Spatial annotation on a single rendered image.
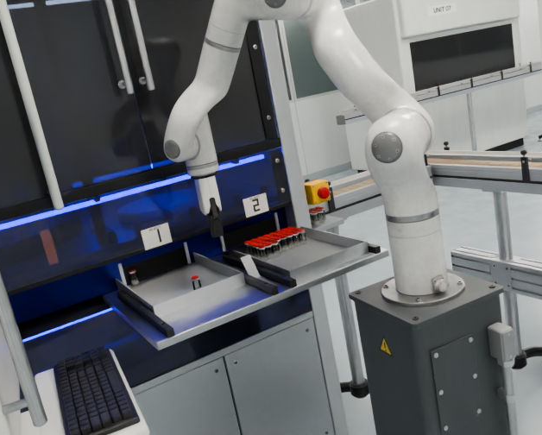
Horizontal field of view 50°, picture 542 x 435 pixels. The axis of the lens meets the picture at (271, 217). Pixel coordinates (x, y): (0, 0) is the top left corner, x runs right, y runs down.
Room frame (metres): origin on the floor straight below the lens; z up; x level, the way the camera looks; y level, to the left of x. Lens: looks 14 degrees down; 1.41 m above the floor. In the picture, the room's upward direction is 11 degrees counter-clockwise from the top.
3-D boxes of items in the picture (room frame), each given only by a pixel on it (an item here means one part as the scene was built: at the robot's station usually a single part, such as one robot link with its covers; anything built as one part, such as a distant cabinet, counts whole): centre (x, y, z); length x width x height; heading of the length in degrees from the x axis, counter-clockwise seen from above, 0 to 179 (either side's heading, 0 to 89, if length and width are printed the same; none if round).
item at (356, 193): (2.23, -0.35, 0.92); 0.69 x 0.16 x 0.16; 118
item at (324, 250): (1.65, -0.06, 0.90); 0.34 x 0.26 x 0.04; 28
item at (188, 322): (1.60, 0.11, 0.87); 0.70 x 0.48 x 0.02; 118
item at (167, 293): (1.59, 0.30, 0.90); 0.34 x 0.26 x 0.04; 28
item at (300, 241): (1.73, -0.02, 0.90); 0.18 x 0.02 x 0.05; 118
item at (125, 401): (1.20, 0.47, 0.82); 0.40 x 0.14 x 0.02; 22
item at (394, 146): (1.25, -0.30, 1.16); 0.19 x 0.12 x 0.24; 150
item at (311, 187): (1.97, -0.17, 0.99); 0.08 x 0.07 x 0.07; 28
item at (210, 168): (1.55, 0.15, 1.20); 0.09 x 0.08 x 0.03; 12
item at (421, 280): (1.28, -0.32, 0.95); 0.19 x 0.19 x 0.18
